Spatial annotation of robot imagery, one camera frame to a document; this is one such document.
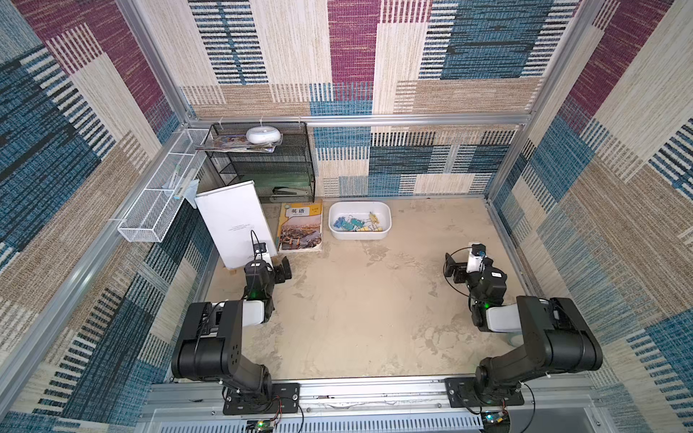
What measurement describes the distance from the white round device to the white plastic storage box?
1.15 ft

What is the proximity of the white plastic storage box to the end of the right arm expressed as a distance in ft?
0.98

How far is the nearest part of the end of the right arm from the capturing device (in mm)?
789

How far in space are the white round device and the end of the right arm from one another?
71 centimetres

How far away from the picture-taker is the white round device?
2.91 ft

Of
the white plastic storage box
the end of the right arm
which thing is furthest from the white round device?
the end of the right arm

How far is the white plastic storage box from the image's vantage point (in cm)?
108

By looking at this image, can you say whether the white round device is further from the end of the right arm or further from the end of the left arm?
the end of the right arm

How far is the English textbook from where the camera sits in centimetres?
106

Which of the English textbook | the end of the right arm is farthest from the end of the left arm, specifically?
the end of the right arm

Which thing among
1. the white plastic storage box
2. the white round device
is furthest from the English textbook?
the white round device

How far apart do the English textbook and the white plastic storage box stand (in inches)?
2.1

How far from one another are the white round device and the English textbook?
0.31 m
